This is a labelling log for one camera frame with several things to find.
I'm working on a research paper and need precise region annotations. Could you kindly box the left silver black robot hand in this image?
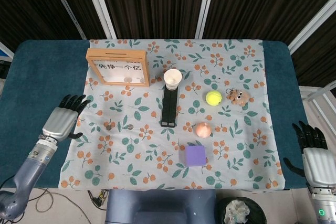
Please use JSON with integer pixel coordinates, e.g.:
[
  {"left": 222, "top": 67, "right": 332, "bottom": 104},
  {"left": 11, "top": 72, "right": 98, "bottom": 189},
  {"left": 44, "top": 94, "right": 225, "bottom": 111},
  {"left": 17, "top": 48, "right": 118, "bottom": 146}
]
[{"left": 41, "top": 94, "right": 91, "bottom": 143}]

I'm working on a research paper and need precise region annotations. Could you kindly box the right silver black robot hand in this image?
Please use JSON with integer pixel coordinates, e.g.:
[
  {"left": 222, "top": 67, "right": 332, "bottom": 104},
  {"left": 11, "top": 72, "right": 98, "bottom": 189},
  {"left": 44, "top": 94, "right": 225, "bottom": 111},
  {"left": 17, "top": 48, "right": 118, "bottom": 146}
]
[{"left": 282, "top": 120, "right": 336, "bottom": 189}]

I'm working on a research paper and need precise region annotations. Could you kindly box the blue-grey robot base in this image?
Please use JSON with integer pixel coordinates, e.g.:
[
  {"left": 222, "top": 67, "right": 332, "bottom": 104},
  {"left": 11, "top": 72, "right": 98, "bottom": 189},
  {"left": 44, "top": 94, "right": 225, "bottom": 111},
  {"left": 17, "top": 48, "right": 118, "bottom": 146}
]
[{"left": 104, "top": 189, "right": 217, "bottom": 224}]

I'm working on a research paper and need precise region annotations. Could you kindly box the black trash bin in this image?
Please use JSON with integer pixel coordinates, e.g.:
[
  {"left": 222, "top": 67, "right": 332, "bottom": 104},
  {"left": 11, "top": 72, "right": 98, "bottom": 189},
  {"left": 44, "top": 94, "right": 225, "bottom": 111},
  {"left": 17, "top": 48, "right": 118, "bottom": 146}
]
[{"left": 217, "top": 196, "right": 266, "bottom": 224}]

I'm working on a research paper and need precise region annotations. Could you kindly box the black plug cluster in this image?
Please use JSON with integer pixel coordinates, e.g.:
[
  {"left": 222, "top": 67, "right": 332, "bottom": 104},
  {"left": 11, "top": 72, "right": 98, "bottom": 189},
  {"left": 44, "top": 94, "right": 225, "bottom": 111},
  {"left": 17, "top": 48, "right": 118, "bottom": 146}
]
[{"left": 88, "top": 189, "right": 109, "bottom": 209}]

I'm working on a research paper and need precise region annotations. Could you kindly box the white blue panel edge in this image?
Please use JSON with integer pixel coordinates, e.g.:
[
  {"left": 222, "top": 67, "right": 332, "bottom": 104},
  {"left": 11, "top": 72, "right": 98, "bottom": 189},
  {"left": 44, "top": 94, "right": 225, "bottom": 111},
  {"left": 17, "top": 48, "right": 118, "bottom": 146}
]
[{"left": 0, "top": 40, "right": 15, "bottom": 63}]

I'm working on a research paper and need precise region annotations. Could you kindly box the floral print tablecloth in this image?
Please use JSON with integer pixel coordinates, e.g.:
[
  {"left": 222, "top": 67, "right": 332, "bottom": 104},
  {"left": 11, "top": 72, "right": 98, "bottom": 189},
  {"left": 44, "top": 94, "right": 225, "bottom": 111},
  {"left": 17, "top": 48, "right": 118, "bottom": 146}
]
[{"left": 59, "top": 38, "right": 286, "bottom": 190}]

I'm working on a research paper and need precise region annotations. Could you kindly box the crumpled white paper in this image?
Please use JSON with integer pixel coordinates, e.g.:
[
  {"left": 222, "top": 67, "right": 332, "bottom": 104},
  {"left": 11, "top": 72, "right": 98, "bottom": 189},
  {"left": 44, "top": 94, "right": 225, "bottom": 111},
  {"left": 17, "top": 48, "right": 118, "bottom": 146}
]
[{"left": 224, "top": 199, "right": 251, "bottom": 223}]

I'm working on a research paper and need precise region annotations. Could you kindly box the black rectangular stand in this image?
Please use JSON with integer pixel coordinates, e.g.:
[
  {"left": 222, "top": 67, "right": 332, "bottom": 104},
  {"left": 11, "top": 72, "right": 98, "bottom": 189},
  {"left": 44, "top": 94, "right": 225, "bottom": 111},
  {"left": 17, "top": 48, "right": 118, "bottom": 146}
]
[{"left": 160, "top": 83, "right": 179, "bottom": 128}]

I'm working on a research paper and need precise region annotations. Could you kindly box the white paper cup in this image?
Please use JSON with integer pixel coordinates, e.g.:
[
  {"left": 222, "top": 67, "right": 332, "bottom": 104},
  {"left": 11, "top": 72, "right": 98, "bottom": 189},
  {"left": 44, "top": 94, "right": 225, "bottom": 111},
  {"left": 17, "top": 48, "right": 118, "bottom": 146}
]
[{"left": 163, "top": 68, "right": 183, "bottom": 90}]

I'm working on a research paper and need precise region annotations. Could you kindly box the peach toy fruit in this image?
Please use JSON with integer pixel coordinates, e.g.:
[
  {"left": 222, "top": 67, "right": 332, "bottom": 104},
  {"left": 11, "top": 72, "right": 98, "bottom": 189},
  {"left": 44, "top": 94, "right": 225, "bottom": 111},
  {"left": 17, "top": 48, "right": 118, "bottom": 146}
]
[{"left": 195, "top": 122, "right": 213, "bottom": 138}]

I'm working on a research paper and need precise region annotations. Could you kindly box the purple foam cube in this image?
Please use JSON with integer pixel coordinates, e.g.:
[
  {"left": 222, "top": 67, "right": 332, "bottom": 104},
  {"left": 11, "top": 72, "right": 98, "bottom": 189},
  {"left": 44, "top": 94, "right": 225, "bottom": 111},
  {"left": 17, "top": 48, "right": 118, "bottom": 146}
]
[{"left": 178, "top": 145, "right": 207, "bottom": 167}]

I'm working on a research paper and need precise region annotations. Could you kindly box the yellow tennis ball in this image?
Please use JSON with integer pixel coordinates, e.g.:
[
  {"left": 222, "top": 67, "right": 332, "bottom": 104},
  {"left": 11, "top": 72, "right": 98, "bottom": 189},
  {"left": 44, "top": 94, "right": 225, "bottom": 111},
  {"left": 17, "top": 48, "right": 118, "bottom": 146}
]
[{"left": 205, "top": 90, "right": 222, "bottom": 106}]

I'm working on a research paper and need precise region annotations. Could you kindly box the white aluminium frame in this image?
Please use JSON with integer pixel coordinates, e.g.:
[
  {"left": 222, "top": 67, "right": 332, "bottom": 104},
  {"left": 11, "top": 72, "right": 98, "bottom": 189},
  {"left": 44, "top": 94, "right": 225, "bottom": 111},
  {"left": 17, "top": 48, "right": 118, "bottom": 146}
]
[{"left": 299, "top": 83, "right": 336, "bottom": 121}]

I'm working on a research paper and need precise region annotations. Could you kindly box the wooden coin box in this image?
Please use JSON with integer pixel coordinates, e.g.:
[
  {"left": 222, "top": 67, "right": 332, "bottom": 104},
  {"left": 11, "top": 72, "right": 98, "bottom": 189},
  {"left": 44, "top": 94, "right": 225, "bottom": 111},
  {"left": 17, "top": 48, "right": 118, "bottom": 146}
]
[{"left": 86, "top": 48, "right": 151, "bottom": 88}]

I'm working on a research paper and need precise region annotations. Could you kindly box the brown plush keychain toy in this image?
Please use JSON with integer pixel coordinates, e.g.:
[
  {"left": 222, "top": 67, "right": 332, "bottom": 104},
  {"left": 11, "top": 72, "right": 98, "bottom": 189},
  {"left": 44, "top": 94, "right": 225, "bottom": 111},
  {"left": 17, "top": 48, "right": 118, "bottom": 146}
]
[{"left": 226, "top": 87, "right": 255, "bottom": 107}]

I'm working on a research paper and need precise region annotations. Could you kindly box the white partition post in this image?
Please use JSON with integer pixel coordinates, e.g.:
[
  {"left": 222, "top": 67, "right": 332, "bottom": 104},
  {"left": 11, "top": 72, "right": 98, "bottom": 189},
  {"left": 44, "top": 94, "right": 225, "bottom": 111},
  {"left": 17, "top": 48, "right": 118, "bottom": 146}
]
[
  {"left": 45, "top": 0, "right": 88, "bottom": 40},
  {"left": 81, "top": 0, "right": 118, "bottom": 40},
  {"left": 287, "top": 0, "right": 336, "bottom": 54},
  {"left": 195, "top": 0, "right": 219, "bottom": 40}
]

